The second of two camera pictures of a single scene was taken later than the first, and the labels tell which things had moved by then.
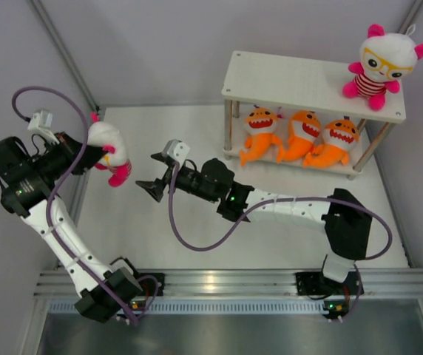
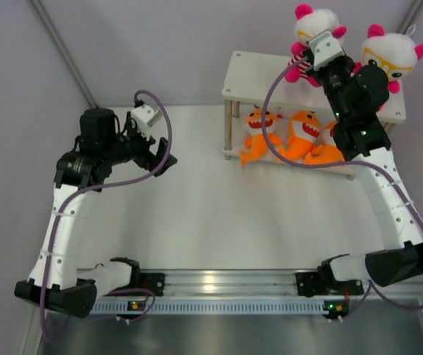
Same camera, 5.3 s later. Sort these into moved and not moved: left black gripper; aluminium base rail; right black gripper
Moved: left black gripper; right black gripper
Not moved: aluminium base rail
